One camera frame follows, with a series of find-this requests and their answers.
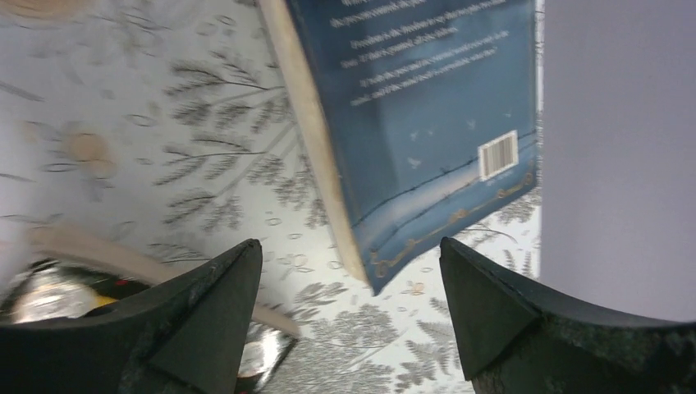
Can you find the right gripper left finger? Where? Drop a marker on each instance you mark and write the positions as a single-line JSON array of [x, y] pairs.
[[163, 326]]

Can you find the dark blue book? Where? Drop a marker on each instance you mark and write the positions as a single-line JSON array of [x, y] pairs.
[[419, 118]]

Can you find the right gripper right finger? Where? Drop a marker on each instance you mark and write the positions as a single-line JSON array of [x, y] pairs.
[[516, 335]]

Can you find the black book under yellow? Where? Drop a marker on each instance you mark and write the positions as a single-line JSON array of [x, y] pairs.
[[136, 304]]

